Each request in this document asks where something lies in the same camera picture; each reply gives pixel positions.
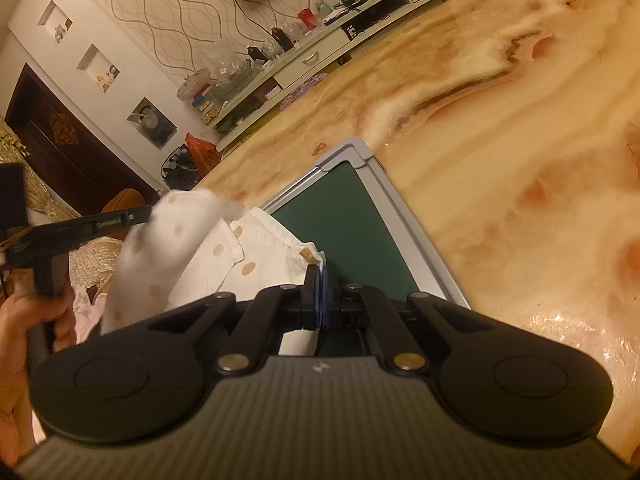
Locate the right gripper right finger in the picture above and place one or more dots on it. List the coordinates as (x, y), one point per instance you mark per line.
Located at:
(359, 320)

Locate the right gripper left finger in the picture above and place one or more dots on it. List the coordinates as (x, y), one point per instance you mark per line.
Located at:
(274, 311)

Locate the white polka dot garment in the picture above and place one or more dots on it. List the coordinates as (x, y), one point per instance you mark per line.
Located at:
(194, 245)

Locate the person left hand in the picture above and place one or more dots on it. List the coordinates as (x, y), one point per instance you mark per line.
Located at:
(19, 314)

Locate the beige lace sofa cover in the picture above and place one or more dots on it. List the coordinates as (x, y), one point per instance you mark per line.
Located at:
(93, 263)

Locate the gold curtain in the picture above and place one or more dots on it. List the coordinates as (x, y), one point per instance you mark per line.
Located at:
(39, 197)

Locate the pink garment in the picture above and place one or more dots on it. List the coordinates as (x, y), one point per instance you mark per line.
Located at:
(88, 313)

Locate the dark wooden door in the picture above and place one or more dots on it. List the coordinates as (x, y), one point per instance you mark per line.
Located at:
(64, 153)

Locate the brown leather sofa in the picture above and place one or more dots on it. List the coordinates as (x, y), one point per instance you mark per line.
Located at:
(126, 199)

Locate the black floor fan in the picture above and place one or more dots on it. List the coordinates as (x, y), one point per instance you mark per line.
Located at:
(179, 171)

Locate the orange plastic bag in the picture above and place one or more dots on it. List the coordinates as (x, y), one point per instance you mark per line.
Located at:
(204, 154)

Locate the white TV cabinet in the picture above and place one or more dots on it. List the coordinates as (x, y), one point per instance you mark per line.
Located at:
(314, 53)

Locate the purple plastic basin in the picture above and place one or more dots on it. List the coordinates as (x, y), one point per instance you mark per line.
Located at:
(307, 85)

